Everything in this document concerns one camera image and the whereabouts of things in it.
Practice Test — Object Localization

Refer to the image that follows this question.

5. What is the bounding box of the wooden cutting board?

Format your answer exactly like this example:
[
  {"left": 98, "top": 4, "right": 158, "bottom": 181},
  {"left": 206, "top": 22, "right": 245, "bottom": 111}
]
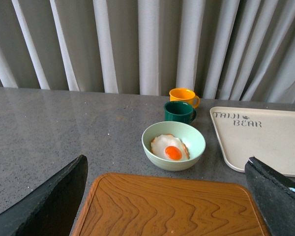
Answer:
[{"left": 73, "top": 173, "right": 269, "bottom": 236}]

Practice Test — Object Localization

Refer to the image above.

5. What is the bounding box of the light green bowl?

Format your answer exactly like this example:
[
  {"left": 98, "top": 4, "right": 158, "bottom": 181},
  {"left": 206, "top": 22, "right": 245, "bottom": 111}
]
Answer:
[{"left": 142, "top": 121, "right": 206, "bottom": 171}]

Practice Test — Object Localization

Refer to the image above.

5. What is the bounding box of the dark green mug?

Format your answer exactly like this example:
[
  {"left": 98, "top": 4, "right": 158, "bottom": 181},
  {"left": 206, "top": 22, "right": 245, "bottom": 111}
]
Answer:
[{"left": 164, "top": 101, "right": 197, "bottom": 124}]

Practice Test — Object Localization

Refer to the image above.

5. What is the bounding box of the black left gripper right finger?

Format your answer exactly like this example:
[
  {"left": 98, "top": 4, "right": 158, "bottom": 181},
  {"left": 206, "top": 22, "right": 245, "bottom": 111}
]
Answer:
[{"left": 244, "top": 157, "right": 295, "bottom": 236}]

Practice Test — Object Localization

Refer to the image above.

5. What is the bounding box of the cream bear tray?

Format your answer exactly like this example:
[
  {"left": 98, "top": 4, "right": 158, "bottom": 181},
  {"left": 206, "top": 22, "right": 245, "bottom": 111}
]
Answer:
[{"left": 210, "top": 107, "right": 295, "bottom": 177}]

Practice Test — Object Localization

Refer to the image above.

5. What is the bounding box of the grey curtain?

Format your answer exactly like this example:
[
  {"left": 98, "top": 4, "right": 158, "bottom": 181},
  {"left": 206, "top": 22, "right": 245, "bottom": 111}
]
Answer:
[{"left": 0, "top": 0, "right": 295, "bottom": 104}]

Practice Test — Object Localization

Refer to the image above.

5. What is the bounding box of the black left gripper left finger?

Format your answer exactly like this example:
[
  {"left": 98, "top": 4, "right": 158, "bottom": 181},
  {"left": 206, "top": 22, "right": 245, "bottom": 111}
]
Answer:
[{"left": 0, "top": 155, "right": 88, "bottom": 236}]

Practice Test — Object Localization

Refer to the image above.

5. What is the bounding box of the fake fried egg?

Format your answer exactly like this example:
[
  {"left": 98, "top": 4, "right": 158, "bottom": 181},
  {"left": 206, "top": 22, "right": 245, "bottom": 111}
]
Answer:
[{"left": 150, "top": 134, "right": 190, "bottom": 161}]

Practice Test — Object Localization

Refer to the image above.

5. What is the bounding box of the yellow mug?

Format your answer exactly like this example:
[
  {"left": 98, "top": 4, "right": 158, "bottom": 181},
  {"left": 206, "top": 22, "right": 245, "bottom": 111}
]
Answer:
[{"left": 169, "top": 88, "right": 200, "bottom": 108}]

